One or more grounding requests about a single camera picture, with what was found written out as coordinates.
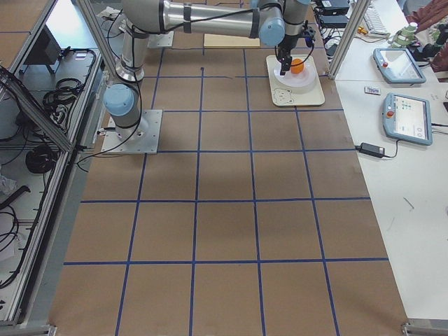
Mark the orange fruit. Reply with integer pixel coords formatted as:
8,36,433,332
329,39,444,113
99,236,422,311
290,58,305,75

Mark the cream bear tray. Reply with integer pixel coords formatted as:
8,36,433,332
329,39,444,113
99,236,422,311
266,55,325,106

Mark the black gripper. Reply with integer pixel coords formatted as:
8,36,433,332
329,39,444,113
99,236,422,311
276,21,315,76

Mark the black power adapter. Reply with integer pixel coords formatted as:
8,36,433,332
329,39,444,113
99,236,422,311
355,142,385,158

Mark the teach pendant near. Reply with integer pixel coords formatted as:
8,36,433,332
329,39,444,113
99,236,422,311
382,93,433,146

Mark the black power brick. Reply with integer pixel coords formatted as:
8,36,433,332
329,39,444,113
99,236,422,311
319,15,348,28

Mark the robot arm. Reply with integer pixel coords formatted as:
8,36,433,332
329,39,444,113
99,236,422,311
115,1,315,83

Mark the bamboo cutting board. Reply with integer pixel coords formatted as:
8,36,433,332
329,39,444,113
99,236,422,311
204,34,260,48

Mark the white round plate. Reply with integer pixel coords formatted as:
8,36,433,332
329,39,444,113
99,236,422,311
274,57,317,93

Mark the aluminium profile post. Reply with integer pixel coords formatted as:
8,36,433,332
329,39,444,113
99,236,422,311
328,0,370,80

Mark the aluminium frame cable bay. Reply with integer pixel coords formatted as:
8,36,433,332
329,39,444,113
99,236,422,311
1,1,103,332

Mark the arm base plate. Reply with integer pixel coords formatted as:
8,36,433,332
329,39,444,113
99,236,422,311
101,109,162,155
147,31,174,49

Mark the teach pendant far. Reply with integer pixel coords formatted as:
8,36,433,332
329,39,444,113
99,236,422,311
372,48,426,85

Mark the white keyboard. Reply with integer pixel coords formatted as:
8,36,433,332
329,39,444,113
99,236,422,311
363,6,390,38

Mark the teach pendant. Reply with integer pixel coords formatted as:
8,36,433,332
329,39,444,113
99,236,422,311
372,48,426,85
382,93,433,146

